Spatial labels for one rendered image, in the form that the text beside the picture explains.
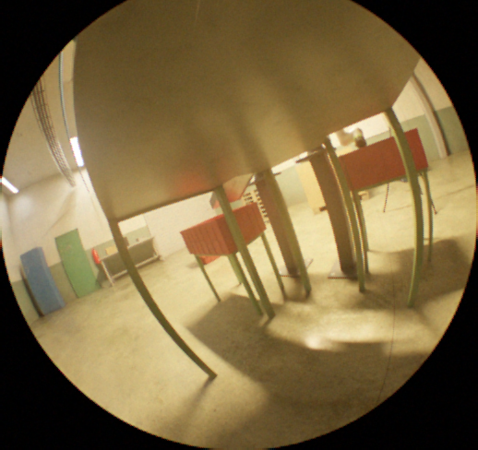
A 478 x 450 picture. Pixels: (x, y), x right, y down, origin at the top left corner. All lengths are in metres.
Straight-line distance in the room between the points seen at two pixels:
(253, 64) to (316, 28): 0.08
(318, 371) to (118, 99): 0.96
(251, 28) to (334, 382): 0.94
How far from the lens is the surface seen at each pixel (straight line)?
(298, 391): 0.84
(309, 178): 3.20
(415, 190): 0.72
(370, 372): 0.85
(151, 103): 0.18
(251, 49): 0.17
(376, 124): 5.27
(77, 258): 6.00
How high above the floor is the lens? 0.80
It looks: 3 degrees down
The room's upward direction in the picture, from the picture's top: 22 degrees counter-clockwise
